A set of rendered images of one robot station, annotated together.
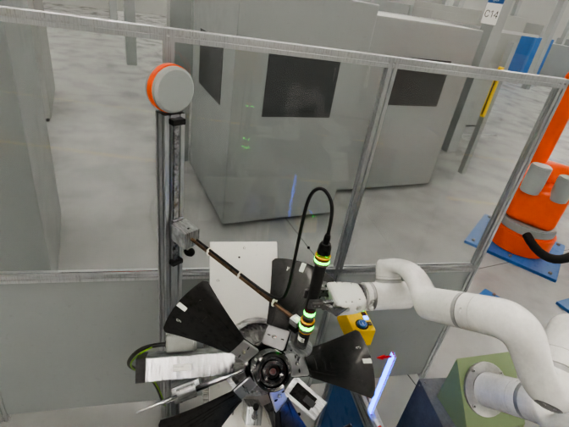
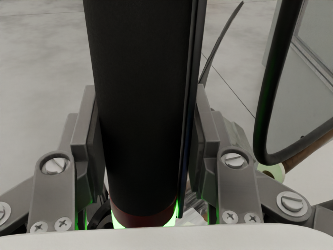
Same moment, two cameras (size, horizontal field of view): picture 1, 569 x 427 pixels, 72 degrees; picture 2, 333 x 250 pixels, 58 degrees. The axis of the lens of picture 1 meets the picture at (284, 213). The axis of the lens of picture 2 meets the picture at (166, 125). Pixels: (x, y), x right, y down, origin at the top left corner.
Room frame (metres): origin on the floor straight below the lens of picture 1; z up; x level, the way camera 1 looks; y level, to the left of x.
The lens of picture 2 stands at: (0.91, -0.21, 1.55)
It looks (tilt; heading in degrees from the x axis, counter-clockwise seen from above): 39 degrees down; 102
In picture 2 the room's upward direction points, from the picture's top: 2 degrees clockwise
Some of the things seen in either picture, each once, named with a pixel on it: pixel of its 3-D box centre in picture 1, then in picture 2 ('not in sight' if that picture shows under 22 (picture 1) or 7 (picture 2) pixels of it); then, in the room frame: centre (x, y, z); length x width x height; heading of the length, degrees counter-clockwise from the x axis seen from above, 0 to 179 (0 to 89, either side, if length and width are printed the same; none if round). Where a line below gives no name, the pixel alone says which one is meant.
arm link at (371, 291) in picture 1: (366, 296); not in sight; (0.93, -0.28, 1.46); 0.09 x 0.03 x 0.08; 17
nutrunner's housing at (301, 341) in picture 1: (312, 299); not in sight; (0.88, -0.12, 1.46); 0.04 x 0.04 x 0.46
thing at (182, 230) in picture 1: (184, 233); not in sight; (1.26, 0.37, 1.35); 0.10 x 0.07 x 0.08; 52
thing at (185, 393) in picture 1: (186, 392); not in sight; (0.79, 0.21, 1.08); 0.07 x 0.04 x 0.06; 117
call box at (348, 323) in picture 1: (355, 324); not in sight; (1.27, -0.38, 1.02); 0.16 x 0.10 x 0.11; 17
